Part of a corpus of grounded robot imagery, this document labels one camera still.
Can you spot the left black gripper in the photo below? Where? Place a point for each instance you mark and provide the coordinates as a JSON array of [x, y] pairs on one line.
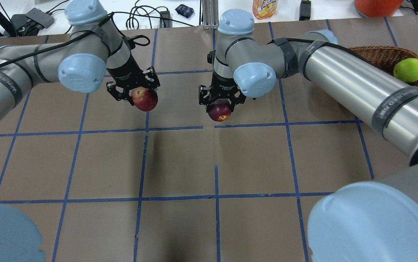
[[128, 74]]

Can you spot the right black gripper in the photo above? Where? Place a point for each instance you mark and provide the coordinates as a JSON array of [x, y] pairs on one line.
[[222, 84]]

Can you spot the red apple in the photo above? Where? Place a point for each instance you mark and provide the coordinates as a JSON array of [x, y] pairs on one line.
[[220, 112], [144, 99]]

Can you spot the green apple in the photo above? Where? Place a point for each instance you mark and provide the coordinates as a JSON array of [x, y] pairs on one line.
[[406, 70]]

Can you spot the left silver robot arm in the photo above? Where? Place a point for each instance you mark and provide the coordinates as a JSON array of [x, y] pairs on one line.
[[95, 48]]

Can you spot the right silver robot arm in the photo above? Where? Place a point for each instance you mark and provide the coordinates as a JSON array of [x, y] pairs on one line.
[[368, 221]]

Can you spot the wicker basket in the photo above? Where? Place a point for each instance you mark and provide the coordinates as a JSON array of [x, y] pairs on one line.
[[385, 57]]

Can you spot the dark blue pouch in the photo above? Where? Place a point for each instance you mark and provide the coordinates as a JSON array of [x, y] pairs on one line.
[[184, 10]]

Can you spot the orange juice bottle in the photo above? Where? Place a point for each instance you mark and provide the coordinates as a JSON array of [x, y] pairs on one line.
[[263, 9]]

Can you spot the black power adapter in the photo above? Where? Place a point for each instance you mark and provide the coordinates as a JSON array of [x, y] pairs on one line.
[[305, 11]]

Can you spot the orange bucket grey lid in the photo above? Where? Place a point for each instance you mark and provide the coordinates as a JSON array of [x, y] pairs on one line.
[[377, 8]]

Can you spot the aluminium frame post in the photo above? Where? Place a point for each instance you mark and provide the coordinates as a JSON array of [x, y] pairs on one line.
[[210, 17]]

